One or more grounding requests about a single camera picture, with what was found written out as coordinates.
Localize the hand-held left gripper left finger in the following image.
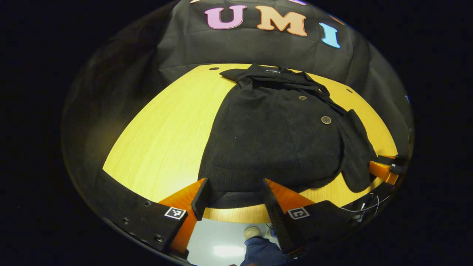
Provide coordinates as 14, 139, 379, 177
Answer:
105, 177, 212, 259

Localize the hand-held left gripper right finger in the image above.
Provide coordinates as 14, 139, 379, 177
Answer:
262, 178, 357, 255

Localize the black buttoned cardigan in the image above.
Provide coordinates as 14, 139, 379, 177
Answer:
200, 63, 377, 204

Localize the black backdrop cloth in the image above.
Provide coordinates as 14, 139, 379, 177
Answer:
63, 0, 414, 174

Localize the thin white cable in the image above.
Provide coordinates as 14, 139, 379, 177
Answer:
340, 194, 391, 213

